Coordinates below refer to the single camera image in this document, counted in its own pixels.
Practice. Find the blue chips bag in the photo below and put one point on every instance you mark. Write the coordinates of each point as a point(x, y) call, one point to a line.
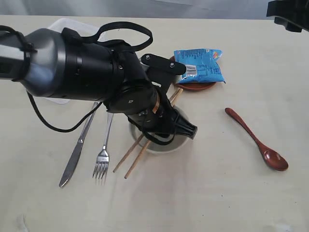
point(201, 65)

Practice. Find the white woven plastic basket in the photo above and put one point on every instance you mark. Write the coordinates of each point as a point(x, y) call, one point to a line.
point(83, 29)

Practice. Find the brown round plate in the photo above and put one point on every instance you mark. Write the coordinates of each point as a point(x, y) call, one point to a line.
point(191, 86)

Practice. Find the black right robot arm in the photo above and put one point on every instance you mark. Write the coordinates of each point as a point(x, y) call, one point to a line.
point(292, 14)

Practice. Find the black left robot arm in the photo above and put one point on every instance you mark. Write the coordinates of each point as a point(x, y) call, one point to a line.
point(102, 68)

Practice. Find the silver metal spoon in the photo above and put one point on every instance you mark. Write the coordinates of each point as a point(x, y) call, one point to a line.
point(102, 161)

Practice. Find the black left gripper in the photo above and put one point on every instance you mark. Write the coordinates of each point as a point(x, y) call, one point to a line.
point(164, 124)

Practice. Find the white ceramic bowl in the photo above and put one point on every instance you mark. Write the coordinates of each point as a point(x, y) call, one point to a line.
point(153, 148)

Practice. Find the reddish brown wooden spoon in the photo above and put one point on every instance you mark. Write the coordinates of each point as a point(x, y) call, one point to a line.
point(271, 158)

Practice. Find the wooden chopstick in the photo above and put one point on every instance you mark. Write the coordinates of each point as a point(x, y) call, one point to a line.
point(144, 148)
point(134, 144)

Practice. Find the silver metal knife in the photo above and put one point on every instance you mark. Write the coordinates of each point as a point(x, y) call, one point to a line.
point(74, 158)

